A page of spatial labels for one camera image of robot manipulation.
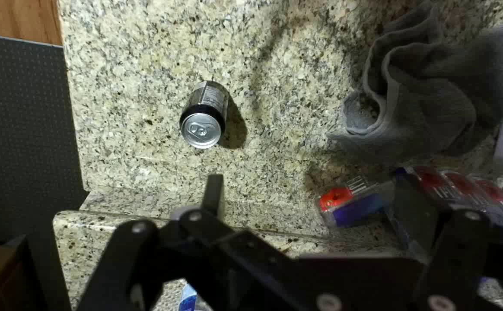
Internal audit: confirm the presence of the silver black drink can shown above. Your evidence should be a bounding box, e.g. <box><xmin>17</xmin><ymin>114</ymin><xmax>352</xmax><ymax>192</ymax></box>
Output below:
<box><xmin>177</xmin><ymin>80</ymin><xmax>231</xmax><ymax>152</ymax></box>

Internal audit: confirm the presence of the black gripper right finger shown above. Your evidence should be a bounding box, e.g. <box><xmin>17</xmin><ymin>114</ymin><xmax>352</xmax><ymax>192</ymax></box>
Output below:
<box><xmin>386</xmin><ymin>171</ymin><xmax>503</xmax><ymax>311</ymax></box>

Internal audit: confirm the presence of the red blue small box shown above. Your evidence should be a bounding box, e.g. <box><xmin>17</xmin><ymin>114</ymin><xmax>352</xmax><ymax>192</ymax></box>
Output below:
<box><xmin>316</xmin><ymin>176</ymin><xmax>399</xmax><ymax>230</ymax></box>

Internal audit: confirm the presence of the blue white labelled bottle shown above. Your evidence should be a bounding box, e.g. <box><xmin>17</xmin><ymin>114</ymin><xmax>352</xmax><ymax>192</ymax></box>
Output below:
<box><xmin>174</xmin><ymin>278</ymin><xmax>201</xmax><ymax>311</ymax></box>

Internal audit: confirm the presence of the red shiny packet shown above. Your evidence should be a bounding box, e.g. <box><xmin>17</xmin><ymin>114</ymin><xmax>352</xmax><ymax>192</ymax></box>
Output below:
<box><xmin>412</xmin><ymin>164</ymin><xmax>503</xmax><ymax>230</ymax></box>

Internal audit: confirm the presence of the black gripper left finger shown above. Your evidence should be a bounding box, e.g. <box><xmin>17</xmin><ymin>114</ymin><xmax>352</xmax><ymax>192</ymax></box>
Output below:
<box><xmin>75</xmin><ymin>173</ymin><xmax>298</xmax><ymax>311</ymax></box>

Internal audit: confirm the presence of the grey cloth towel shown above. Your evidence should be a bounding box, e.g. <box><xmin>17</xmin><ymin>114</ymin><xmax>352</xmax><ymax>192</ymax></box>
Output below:
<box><xmin>326</xmin><ymin>7</ymin><xmax>503</xmax><ymax>166</ymax></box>

